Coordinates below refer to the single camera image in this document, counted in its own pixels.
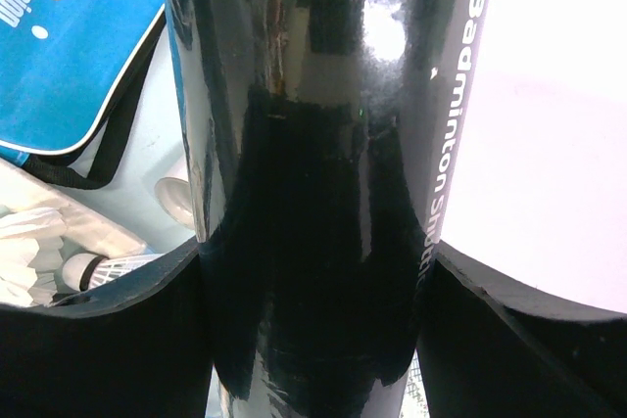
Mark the shuttlecock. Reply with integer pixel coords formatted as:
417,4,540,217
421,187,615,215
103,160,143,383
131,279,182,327
155,177,195,230
0,207,163,306

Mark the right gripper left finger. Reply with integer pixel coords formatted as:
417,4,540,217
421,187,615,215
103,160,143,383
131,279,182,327
1,239,213,417

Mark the black shuttlecock tube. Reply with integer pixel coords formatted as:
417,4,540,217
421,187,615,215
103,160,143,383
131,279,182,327
159,0,501,418

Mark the white racket left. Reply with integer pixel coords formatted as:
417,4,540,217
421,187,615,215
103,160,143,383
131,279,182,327
1,161,148,258

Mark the black racket bag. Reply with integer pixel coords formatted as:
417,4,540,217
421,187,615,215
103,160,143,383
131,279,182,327
21,9,166,190

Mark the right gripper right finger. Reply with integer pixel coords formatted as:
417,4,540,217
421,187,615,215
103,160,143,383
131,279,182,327
417,244,626,417

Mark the blue racket bag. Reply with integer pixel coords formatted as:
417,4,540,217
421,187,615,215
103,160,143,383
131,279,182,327
1,0,165,166

